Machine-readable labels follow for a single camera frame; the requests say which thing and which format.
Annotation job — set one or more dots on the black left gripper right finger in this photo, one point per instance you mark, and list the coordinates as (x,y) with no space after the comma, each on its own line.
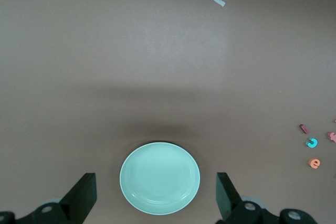
(227,200)

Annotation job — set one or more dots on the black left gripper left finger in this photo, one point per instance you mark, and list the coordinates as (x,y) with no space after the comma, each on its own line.
(78,200)

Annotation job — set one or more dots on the orange letter e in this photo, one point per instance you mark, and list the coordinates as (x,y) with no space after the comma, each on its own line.
(312,163)

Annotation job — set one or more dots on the teal letter c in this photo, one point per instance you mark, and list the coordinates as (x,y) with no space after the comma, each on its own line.
(309,144)

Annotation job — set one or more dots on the dark red letter i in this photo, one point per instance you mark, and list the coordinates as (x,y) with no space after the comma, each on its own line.
(304,128)

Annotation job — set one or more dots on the green plate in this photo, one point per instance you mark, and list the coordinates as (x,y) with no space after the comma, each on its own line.
(160,178)

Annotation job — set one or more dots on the brown paper table cover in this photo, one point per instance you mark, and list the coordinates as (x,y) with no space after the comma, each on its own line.
(131,51)

